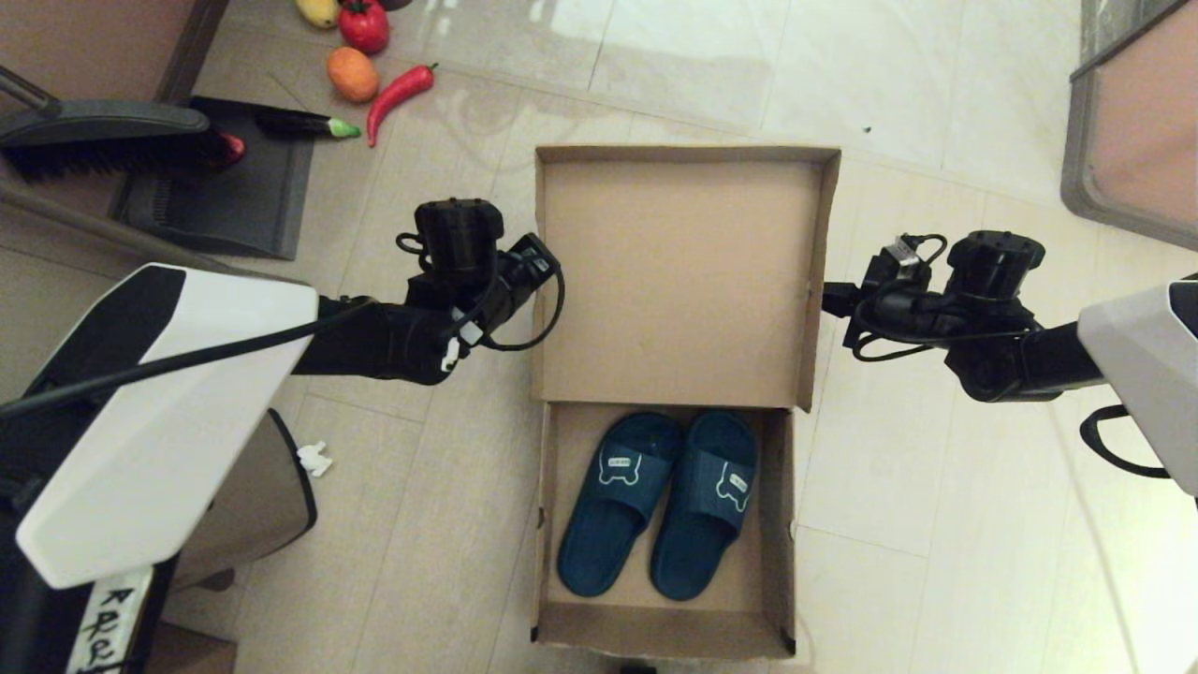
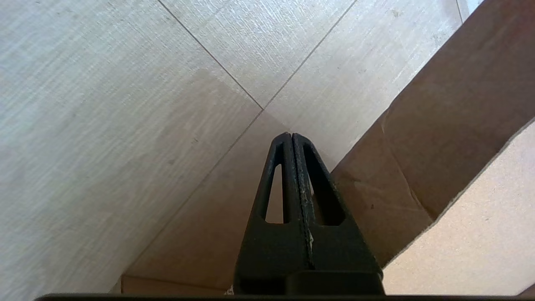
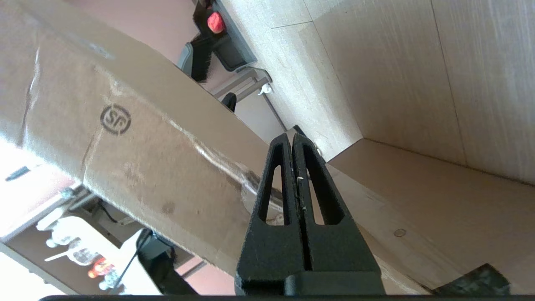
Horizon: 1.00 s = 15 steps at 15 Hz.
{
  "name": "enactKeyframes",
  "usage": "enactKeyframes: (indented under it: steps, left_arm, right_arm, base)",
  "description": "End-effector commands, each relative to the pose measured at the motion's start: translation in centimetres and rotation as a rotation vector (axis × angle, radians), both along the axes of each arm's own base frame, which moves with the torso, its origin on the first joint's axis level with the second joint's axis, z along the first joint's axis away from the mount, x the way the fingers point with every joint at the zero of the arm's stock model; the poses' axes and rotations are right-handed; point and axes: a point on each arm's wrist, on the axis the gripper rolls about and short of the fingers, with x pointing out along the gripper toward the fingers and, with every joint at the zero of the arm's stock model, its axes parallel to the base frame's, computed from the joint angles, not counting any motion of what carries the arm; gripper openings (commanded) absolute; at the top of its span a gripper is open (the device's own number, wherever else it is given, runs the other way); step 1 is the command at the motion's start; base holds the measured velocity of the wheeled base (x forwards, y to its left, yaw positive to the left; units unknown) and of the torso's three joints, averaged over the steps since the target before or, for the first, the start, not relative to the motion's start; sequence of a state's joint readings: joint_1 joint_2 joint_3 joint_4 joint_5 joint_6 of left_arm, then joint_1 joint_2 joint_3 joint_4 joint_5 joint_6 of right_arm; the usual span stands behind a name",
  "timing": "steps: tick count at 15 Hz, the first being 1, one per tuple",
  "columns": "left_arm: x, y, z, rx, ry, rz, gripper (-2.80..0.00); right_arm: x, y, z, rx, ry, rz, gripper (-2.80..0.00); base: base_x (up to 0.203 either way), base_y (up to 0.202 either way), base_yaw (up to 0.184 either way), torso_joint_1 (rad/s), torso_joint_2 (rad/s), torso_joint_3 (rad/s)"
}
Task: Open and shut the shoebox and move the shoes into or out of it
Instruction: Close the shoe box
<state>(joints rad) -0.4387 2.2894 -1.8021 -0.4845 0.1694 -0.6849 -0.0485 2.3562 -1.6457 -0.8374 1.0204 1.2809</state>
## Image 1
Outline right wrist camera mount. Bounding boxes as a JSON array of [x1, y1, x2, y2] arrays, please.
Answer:
[[878, 230, 1047, 302]]

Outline black broom brush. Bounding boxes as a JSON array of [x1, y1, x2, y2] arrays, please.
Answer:
[[0, 66, 230, 183]]

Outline brown table grey legs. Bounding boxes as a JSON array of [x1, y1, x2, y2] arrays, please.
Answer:
[[0, 0, 235, 282]]

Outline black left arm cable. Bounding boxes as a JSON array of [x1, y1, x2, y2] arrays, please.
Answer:
[[0, 298, 377, 419]]

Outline brown plastic trash bin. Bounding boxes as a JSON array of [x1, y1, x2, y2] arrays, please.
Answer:
[[168, 407, 319, 593]]

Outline brown cardboard shoe box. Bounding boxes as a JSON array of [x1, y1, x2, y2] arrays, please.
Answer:
[[529, 143, 842, 660]]

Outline dark purple toy eggplant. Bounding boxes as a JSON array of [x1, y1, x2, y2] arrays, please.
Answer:
[[257, 110, 364, 142]]

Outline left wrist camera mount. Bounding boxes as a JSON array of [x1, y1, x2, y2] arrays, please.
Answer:
[[396, 198, 507, 279]]

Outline brown table grey rim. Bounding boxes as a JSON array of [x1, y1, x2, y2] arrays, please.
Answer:
[[1058, 0, 1198, 254]]

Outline brown metal pole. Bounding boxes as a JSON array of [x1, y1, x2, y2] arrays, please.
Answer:
[[0, 178, 310, 286]]

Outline red toy tomato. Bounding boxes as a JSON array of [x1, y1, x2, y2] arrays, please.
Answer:
[[339, 0, 392, 57]]

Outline dark grey dustpan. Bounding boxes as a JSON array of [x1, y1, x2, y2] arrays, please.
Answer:
[[114, 96, 317, 263]]

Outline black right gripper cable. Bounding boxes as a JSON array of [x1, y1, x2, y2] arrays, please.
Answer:
[[850, 314, 1035, 364]]

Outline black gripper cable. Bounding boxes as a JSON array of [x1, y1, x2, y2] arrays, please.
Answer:
[[482, 265, 568, 354], [850, 314, 1035, 364]]

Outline orange toy fruit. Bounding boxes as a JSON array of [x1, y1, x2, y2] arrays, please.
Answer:
[[328, 47, 382, 105]]

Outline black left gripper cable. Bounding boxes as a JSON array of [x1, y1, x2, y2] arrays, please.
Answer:
[[482, 265, 568, 354]]

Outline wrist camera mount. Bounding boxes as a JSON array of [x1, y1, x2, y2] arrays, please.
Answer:
[[396, 198, 507, 279], [878, 230, 1047, 302]]

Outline thick black cable loop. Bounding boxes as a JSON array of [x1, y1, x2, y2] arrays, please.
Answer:
[[1079, 404, 1173, 481]]

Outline dark teal rubber slipper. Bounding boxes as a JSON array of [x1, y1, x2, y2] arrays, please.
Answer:
[[557, 412, 685, 599], [650, 410, 760, 603]]

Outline red toy chili pepper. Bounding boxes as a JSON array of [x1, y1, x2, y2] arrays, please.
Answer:
[[367, 64, 439, 150]]

